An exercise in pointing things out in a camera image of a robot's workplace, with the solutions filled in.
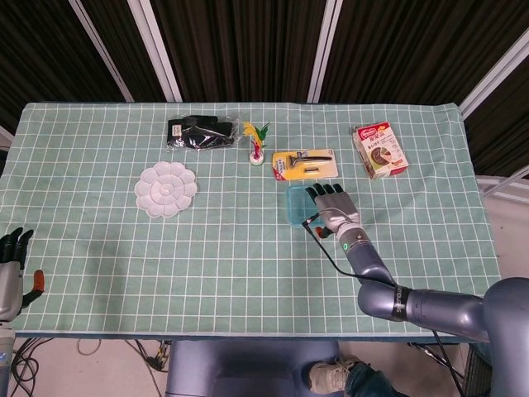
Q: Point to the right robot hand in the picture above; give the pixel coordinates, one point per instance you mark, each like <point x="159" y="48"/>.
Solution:
<point x="335" y="207"/>

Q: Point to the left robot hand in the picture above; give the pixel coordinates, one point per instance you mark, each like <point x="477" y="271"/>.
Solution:
<point x="9" y="289"/>

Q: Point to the blue plastic lid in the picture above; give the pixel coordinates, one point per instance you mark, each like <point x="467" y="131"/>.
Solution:
<point x="299" y="207"/>

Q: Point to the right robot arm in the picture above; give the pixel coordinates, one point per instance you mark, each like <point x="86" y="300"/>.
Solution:
<point x="434" y="306"/>

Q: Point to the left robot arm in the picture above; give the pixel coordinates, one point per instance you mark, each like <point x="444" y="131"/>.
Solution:
<point x="5" y="360"/>

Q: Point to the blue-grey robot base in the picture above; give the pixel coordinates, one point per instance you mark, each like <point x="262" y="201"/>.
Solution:
<point x="248" y="368"/>

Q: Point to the red and white food box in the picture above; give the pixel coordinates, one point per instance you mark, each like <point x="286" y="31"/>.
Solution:
<point x="382" y="151"/>

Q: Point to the razor in yellow blister pack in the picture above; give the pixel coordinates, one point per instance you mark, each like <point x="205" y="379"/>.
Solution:
<point x="303" y="165"/>

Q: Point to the colourful feather shuttlecock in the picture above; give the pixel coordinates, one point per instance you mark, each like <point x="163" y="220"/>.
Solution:
<point x="256" y="156"/>

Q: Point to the green checked tablecloth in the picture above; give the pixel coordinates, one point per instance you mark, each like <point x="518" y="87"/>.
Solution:
<point x="227" y="269"/>

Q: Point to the black gloves in plastic bag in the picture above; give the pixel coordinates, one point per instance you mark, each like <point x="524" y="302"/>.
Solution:
<point x="198" y="134"/>

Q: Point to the dark blue under cloth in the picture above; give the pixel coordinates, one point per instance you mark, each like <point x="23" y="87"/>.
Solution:
<point x="248" y="336"/>

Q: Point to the white pillar with grey edge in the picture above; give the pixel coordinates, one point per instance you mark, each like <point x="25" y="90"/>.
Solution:
<point x="324" y="49"/>

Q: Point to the beige sneaker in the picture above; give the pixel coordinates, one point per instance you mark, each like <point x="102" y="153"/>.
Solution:
<point x="328" y="376"/>

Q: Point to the white flower paint palette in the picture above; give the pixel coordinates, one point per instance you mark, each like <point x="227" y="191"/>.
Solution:
<point x="165" y="190"/>

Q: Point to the white metal rack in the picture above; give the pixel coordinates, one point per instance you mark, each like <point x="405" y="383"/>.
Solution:
<point x="504" y="186"/>

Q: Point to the blue jeans leg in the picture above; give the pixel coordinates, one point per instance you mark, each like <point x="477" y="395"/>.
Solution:
<point x="368" y="382"/>

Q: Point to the dark pleated curtain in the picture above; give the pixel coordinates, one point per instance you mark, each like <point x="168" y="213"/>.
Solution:
<point x="248" y="41"/>

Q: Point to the wide white double pillar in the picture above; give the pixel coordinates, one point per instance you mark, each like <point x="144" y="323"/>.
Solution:
<point x="157" y="49"/>

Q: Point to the thin white pillar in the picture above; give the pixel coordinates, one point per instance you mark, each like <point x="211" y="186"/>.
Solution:
<point x="101" y="49"/>

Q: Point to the white slanted frame post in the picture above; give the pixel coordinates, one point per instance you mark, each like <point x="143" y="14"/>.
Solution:
<point x="496" y="74"/>

